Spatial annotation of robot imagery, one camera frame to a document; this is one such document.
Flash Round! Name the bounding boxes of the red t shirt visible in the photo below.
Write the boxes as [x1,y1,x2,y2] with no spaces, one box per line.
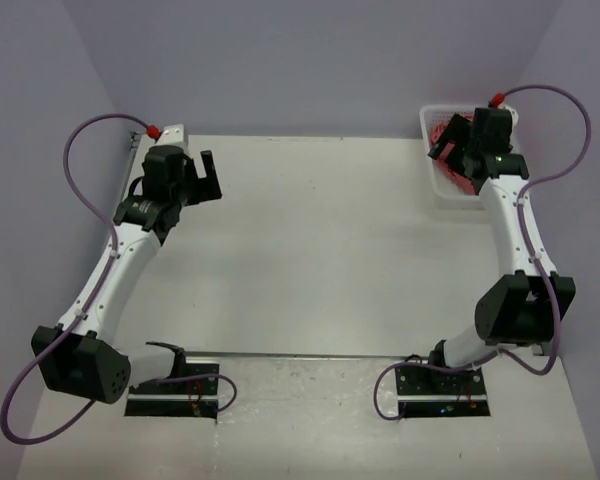
[429,120,476,196]

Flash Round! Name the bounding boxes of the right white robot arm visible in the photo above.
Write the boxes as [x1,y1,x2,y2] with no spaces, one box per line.
[426,107,576,393]

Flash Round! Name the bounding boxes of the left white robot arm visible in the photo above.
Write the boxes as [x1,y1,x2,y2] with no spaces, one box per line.
[31,145,222,404]

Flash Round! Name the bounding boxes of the white plastic basket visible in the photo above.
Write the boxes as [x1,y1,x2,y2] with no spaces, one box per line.
[419,103,522,211]

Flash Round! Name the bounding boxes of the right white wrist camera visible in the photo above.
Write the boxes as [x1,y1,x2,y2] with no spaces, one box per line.
[498,103,519,130]

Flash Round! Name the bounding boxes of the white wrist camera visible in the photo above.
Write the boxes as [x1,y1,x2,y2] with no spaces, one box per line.
[156,124,188,150]
[498,103,519,130]

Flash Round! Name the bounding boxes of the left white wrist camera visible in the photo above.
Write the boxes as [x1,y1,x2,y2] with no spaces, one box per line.
[156,124,188,150]

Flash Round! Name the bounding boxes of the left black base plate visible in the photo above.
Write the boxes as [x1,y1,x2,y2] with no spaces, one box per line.
[124,378,219,420]

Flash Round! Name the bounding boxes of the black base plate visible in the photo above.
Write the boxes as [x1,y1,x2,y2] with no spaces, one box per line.
[124,378,219,420]
[395,366,491,419]

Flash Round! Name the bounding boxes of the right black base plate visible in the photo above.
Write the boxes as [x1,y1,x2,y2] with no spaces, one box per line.
[395,366,491,419]

